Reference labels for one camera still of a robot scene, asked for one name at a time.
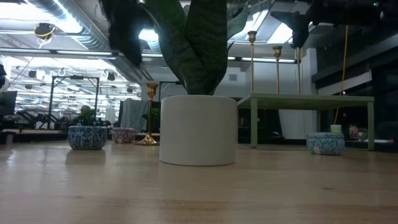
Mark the small pale green cup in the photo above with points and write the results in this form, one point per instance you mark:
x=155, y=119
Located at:
x=335, y=128

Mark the light blue patterned candle tin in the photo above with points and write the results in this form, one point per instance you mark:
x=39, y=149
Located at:
x=325, y=144

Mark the long fluorescent ceiling light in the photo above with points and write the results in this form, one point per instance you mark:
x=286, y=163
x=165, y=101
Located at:
x=267, y=59
x=84, y=53

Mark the small green background plant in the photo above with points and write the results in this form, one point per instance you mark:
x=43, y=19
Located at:
x=90, y=118

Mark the black metal frame rig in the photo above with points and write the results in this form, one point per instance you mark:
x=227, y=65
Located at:
x=74, y=77

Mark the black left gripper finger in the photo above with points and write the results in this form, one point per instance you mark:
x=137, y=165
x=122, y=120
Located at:
x=127, y=28

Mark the short gold candle holder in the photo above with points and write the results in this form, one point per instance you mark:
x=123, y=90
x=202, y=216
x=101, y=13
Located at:
x=277, y=51
x=151, y=88

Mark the round black ceiling device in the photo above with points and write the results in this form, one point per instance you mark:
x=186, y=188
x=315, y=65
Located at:
x=44, y=30

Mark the grey draped cloth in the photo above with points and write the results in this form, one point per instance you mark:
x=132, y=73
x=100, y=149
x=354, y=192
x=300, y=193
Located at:
x=133, y=115

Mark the pale green metal shelf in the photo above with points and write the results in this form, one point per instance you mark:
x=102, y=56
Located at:
x=311, y=102

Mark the silver ceiling air duct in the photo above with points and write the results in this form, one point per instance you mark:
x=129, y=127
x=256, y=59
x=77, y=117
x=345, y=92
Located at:
x=93, y=40

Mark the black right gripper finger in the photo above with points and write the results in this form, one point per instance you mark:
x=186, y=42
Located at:
x=300, y=29

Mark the white round plant pot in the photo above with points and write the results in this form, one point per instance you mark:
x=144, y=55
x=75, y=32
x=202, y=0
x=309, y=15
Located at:
x=199, y=130

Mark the dark computer monitor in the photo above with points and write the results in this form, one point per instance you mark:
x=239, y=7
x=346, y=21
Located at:
x=7, y=102

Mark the tall gold candle holder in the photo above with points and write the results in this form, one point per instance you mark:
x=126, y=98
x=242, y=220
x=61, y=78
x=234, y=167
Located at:
x=298, y=74
x=252, y=35

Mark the green snake plant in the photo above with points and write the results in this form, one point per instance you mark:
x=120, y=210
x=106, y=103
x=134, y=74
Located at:
x=202, y=46

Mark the dark blue patterned candle tin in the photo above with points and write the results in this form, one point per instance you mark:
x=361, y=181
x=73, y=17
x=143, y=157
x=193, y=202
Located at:
x=87, y=138

